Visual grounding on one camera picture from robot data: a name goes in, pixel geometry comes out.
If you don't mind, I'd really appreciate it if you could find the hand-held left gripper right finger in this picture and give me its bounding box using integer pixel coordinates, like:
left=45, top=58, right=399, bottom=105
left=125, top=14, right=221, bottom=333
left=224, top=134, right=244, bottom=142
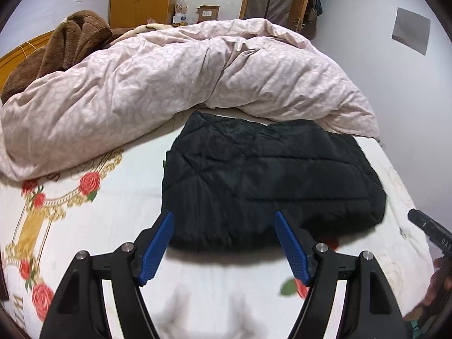
left=275, top=210, right=408, bottom=339

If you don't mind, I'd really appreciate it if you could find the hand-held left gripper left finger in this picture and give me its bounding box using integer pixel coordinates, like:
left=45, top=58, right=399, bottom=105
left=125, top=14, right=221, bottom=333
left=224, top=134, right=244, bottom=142
left=39, top=210, right=175, bottom=339

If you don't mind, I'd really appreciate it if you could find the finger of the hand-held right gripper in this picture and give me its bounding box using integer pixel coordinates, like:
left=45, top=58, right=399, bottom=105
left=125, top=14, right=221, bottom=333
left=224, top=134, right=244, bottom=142
left=408, top=208, right=452, bottom=255

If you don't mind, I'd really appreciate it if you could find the black padded jacket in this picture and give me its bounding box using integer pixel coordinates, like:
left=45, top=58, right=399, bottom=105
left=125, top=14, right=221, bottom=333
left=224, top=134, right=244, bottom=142
left=160, top=110, right=386, bottom=251

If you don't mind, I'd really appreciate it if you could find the person's right hand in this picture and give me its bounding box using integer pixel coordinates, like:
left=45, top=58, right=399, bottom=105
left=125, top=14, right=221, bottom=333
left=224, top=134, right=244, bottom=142
left=424, top=256, right=452, bottom=308

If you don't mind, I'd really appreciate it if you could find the white rose-print bed sheet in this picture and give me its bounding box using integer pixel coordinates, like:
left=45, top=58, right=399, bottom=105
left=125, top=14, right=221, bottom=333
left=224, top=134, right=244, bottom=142
left=0, top=113, right=438, bottom=339

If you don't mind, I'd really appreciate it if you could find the pink leaf-print duvet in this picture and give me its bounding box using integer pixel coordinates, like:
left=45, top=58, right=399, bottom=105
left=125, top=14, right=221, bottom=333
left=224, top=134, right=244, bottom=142
left=0, top=18, right=380, bottom=181

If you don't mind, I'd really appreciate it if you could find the cream fleece cloth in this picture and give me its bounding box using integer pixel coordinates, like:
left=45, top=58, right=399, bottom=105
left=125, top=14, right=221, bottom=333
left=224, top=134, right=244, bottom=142
left=136, top=23, right=177, bottom=36

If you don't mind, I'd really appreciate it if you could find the brown plush blanket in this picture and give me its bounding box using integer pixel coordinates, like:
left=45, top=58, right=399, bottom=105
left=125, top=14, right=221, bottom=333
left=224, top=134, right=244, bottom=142
left=2, top=10, right=114, bottom=103

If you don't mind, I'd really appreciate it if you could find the dark hanging bag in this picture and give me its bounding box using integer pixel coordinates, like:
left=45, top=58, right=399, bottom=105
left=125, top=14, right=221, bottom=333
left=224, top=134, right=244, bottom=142
left=304, top=0, right=323, bottom=41

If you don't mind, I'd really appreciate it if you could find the orange wooden headboard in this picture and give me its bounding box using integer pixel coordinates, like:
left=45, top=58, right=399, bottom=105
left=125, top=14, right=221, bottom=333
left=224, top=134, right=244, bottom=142
left=0, top=30, right=57, bottom=85

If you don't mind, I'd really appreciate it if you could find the brown cardboard box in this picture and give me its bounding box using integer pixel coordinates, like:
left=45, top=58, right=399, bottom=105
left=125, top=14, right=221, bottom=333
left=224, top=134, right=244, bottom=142
left=197, top=5, right=220, bottom=23

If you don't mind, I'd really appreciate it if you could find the clear plastic bag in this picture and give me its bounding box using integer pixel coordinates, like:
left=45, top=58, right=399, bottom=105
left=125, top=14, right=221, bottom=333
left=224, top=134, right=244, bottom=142
left=173, top=0, right=190, bottom=27

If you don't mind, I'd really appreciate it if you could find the yellow wooden wardrobe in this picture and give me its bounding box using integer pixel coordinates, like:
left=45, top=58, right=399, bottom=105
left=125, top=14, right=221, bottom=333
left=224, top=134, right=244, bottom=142
left=109, top=0, right=182, bottom=29

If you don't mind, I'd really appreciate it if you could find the grey wall paper sheet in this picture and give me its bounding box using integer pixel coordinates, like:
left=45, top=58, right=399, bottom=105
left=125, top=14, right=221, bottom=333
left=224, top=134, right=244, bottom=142
left=391, top=7, right=431, bottom=56

